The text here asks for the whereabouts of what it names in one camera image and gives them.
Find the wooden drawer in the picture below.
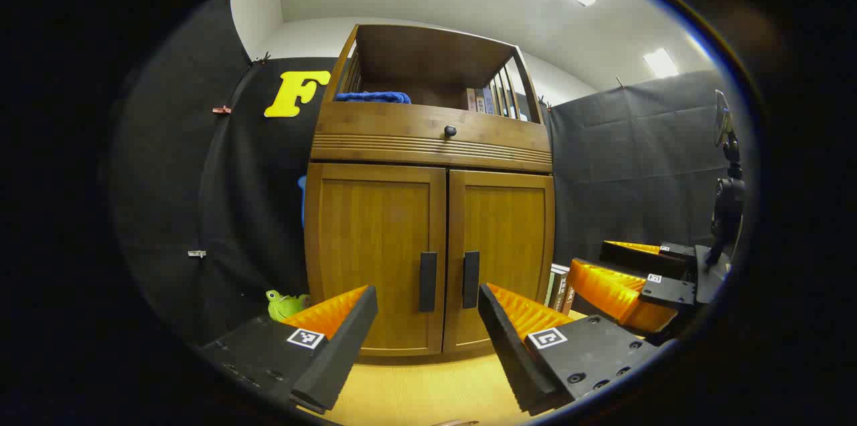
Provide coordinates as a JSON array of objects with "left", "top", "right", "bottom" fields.
[{"left": 311, "top": 101, "right": 554, "bottom": 173}]

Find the wooden double-door shoe cabinet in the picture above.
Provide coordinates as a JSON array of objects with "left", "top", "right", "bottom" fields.
[{"left": 303, "top": 24, "right": 556, "bottom": 356}]

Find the blue cloth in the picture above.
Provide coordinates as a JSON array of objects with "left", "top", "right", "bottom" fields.
[{"left": 333, "top": 91, "right": 412, "bottom": 105}]

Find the green toy frog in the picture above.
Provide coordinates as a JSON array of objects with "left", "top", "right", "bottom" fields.
[{"left": 266, "top": 289, "right": 310, "bottom": 323}]

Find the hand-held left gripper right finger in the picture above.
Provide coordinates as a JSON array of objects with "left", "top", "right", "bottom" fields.
[{"left": 477, "top": 283, "right": 661, "bottom": 417}]

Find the dark spine book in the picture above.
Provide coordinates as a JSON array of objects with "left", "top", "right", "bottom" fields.
[{"left": 546, "top": 264, "right": 576, "bottom": 316}]

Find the small ceiling light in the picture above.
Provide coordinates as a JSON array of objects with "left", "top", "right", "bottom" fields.
[{"left": 643, "top": 48, "right": 680, "bottom": 78}]

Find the black backdrop cloth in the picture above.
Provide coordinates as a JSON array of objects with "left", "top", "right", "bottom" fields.
[
  {"left": 110, "top": 0, "right": 339, "bottom": 346},
  {"left": 539, "top": 70, "right": 730, "bottom": 266}
]

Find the black door handle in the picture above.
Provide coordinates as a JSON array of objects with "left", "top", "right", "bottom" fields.
[
  {"left": 419, "top": 252, "right": 439, "bottom": 313},
  {"left": 462, "top": 251, "right": 481, "bottom": 309}
]

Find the wooden cabinet door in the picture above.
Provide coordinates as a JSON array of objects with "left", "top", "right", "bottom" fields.
[
  {"left": 443, "top": 169, "right": 556, "bottom": 353},
  {"left": 305, "top": 163, "right": 448, "bottom": 356}
]

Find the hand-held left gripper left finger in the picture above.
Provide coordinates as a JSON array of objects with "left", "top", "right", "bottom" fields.
[{"left": 200, "top": 285, "right": 378, "bottom": 415}]

